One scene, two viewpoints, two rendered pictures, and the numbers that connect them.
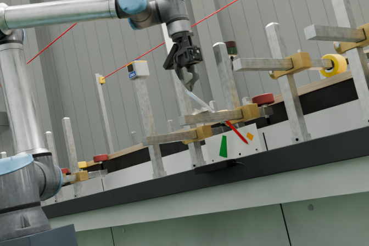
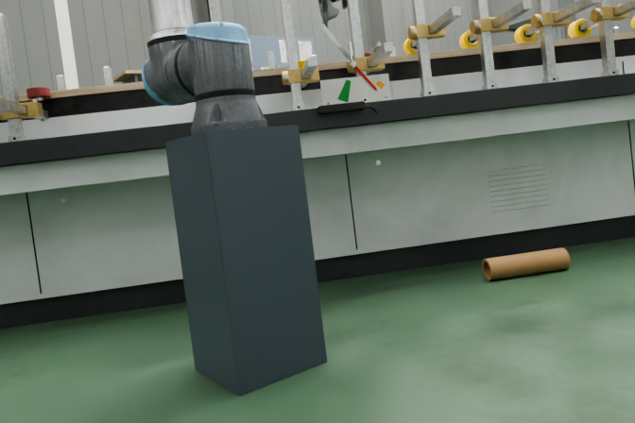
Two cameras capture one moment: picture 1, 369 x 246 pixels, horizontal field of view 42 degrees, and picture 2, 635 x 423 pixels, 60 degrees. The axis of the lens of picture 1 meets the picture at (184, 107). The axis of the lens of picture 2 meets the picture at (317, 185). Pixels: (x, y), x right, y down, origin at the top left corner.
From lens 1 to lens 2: 177 cm
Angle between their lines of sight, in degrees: 55
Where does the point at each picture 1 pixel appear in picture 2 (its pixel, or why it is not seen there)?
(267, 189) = (385, 134)
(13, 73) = not seen: outside the picture
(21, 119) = not seen: outside the picture
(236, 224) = not seen: hidden behind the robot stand
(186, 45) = not seen: outside the picture
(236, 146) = (362, 92)
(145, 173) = (133, 123)
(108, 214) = (99, 165)
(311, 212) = (377, 166)
